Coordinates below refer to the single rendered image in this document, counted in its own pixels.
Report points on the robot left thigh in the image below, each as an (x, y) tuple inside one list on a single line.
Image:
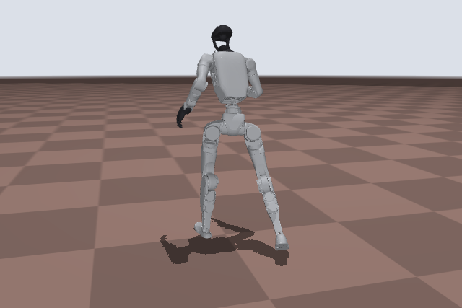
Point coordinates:
[(211, 134)]

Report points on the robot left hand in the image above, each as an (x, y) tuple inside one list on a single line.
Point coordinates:
[(181, 114)]

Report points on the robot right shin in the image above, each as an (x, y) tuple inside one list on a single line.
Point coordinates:
[(272, 207)]

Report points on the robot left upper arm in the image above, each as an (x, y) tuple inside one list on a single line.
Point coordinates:
[(204, 64)]

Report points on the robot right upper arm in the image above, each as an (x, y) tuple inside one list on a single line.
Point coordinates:
[(253, 78)]

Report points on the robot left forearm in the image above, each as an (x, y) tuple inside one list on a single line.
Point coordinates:
[(192, 97)]

